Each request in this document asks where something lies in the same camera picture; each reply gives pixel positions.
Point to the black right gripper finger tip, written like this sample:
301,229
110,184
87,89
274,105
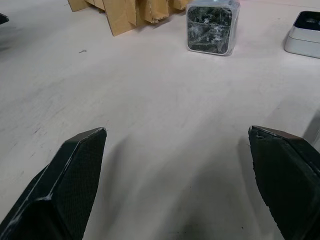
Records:
3,18

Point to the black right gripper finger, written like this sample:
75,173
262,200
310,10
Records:
72,180
282,175

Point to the brown cardboard piece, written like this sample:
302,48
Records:
122,12

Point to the white tray with black insert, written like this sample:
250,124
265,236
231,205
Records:
303,35

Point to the clear plastic cube container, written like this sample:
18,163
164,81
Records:
208,30

